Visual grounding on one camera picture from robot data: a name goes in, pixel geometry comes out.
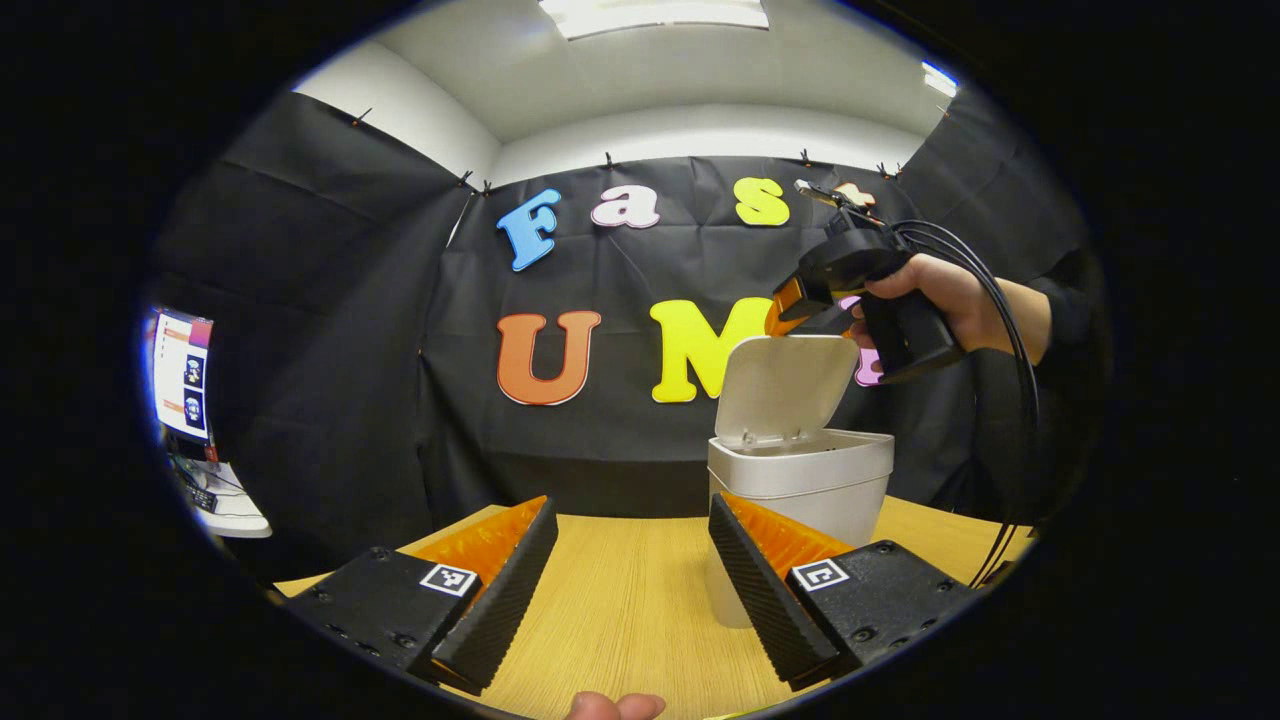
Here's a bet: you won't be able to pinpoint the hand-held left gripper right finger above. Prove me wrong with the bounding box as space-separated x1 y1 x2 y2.
708 491 981 693

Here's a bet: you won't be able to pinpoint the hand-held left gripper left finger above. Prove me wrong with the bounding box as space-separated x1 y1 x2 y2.
285 495 561 698

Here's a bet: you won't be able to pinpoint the white desktop garbage bin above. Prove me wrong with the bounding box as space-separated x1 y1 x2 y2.
705 335 896 629

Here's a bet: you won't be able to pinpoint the wooden desktop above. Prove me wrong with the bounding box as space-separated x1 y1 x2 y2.
275 495 1036 720

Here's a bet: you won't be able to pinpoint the white side table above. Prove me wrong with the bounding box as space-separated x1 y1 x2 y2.
170 455 273 541

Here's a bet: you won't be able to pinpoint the black backdrop cloth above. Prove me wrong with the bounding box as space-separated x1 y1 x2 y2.
145 90 1111 581

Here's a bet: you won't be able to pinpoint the long ceiling light panel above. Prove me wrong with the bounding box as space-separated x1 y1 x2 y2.
538 0 771 41

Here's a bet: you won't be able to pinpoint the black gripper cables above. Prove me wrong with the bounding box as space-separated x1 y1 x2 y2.
895 218 1043 591

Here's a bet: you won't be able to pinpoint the wall poster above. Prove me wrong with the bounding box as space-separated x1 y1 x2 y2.
150 307 216 443

